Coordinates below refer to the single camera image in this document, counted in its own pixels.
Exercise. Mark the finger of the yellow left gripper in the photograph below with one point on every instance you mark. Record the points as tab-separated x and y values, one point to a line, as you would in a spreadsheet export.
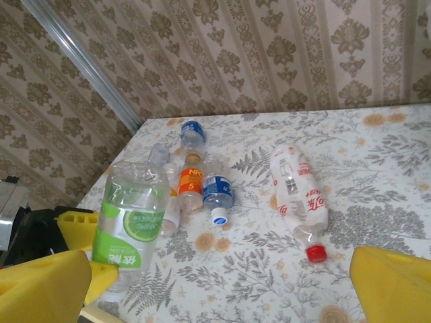
81	228
101	279

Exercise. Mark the aluminium frame post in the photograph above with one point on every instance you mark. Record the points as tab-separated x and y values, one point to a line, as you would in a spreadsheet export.
84	64

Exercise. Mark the blue label bottle white cap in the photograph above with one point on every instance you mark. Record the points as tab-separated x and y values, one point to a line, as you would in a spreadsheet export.
218	195

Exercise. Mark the blue label water bottle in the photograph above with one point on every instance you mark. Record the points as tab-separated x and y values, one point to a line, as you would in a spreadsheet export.
192	134

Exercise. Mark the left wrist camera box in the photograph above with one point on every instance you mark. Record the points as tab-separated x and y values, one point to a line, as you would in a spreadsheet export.
10	215

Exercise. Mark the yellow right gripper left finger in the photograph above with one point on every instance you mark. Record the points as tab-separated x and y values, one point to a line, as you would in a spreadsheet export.
43	289

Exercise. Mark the floral table cover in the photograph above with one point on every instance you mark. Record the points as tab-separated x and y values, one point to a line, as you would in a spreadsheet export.
336	151

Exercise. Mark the white wrap bottle red cap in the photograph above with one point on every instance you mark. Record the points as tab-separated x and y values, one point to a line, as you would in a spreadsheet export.
298	195

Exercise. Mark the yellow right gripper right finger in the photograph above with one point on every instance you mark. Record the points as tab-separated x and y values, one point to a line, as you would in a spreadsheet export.
397	289

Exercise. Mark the orange label bottle gold cap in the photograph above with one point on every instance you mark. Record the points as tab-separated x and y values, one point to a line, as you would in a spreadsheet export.
191	183

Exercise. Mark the white label clear bottle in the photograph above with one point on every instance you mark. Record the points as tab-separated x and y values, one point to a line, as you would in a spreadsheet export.
172	208

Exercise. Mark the lime green label bottle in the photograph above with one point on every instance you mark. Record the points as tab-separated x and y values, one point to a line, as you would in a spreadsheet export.
131	215

